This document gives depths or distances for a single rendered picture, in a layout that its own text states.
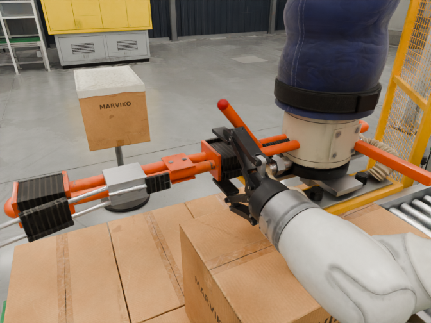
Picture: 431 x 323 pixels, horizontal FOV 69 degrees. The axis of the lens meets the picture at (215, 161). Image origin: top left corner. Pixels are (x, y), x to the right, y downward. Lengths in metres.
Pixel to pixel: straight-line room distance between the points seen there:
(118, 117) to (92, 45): 5.86
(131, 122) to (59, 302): 1.20
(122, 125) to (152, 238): 0.91
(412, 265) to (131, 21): 7.74
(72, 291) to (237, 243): 0.74
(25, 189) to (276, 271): 0.57
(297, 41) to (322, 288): 0.46
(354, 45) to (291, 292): 0.53
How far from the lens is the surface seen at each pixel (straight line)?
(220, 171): 0.63
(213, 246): 0.87
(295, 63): 0.67
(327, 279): 0.41
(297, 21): 0.67
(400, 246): 0.54
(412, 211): 1.93
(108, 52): 8.01
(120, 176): 0.59
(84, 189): 0.62
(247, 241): 0.89
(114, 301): 1.31
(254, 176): 0.54
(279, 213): 0.46
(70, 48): 7.91
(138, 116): 2.15
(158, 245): 1.48
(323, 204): 0.74
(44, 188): 0.59
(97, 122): 2.13
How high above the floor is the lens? 1.55
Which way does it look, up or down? 29 degrees down
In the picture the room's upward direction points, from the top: straight up
